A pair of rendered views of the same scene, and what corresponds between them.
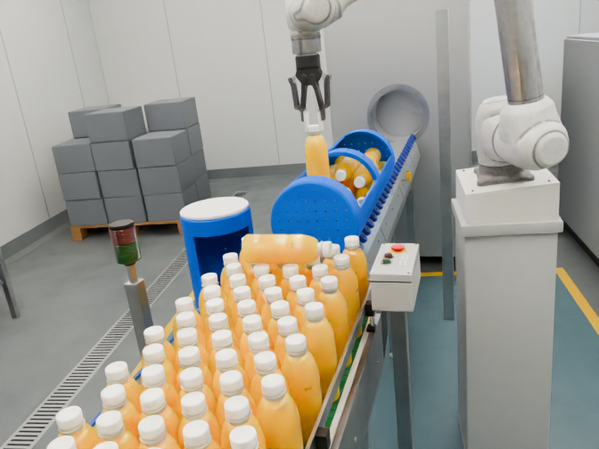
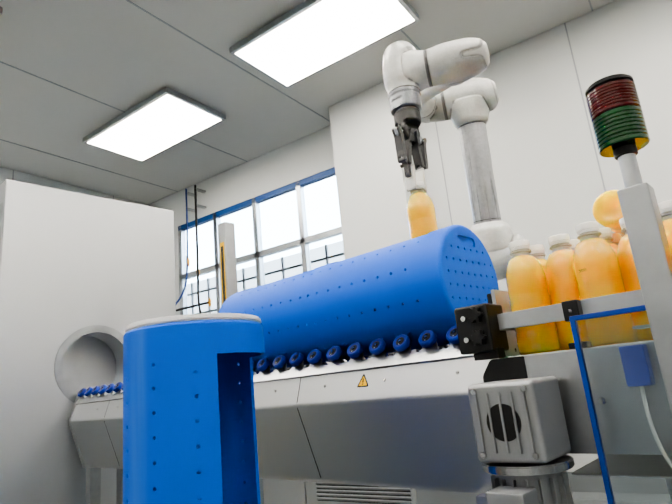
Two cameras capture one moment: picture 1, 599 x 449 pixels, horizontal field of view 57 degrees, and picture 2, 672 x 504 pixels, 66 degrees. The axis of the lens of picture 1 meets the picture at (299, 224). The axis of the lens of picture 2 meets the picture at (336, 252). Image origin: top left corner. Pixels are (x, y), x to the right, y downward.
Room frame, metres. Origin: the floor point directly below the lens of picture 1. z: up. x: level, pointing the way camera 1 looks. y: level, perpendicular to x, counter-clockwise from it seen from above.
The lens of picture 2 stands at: (1.45, 1.23, 0.88)
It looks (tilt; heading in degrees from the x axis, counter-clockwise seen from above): 14 degrees up; 293
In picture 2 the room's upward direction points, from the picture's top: 6 degrees counter-clockwise
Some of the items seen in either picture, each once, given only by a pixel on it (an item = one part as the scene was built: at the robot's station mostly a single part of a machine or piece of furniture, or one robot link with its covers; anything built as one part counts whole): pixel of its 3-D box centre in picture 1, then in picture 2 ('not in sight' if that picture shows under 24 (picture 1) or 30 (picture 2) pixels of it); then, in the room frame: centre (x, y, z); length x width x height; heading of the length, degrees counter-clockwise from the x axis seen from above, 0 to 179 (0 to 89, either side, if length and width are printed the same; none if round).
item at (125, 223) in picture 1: (127, 252); (621, 135); (1.33, 0.44, 1.18); 0.06 x 0.06 x 0.16
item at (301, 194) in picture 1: (342, 186); (340, 310); (2.05, -0.18, 1.09); 0.88 x 0.28 x 0.28; 161
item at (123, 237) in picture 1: (123, 233); (612, 103); (1.33, 0.44, 1.23); 0.06 x 0.06 x 0.04
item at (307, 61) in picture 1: (308, 69); (408, 127); (1.75, -0.08, 1.55); 0.08 x 0.07 x 0.09; 70
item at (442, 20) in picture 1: (446, 177); (234, 401); (2.89, -0.81, 0.85); 0.06 x 0.06 x 1.70; 71
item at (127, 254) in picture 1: (127, 250); (620, 132); (1.33, 0.44, 1.18); 0.06 x 0.06 x 0.05
